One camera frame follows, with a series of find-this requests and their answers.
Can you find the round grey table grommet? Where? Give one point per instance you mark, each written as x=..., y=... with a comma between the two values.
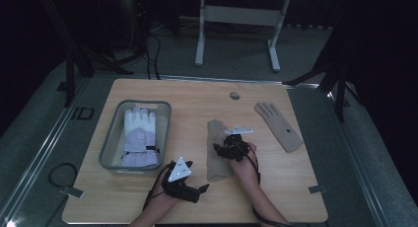
x=234, y=95

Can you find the white desk frame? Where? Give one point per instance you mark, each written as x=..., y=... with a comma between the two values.
x=243, y=16

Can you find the person's right hand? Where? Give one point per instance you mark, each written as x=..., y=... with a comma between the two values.
x=244, y=172

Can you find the grey plastic basin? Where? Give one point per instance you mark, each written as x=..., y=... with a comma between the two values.
x=138, y=138

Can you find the black tripod stand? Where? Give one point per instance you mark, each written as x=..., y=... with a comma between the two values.
x=74, y=56
x=332, y=75

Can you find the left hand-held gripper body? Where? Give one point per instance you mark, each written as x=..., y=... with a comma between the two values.
x=179, y=179

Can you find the plain beige glove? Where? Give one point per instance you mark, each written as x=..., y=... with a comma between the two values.
x=217, y=164

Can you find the purple and white glove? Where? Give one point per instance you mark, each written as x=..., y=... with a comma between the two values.
x=139, y=136

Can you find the grey tape piece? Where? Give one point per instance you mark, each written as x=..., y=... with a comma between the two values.
x=317, y=189
x=73, y=192

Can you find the beige glove with dark button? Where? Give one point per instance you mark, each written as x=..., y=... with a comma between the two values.
x=282, y=121

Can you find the dark computer tower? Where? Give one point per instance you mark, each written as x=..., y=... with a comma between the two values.
x=140, y=19

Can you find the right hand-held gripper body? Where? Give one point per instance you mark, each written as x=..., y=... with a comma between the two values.
x=237, y=143

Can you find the metal floor rail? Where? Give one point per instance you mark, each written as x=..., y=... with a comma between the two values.
x=355, y=148
x=36, y=148

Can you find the person's left hand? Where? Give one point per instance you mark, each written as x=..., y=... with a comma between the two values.
x=162, y=197

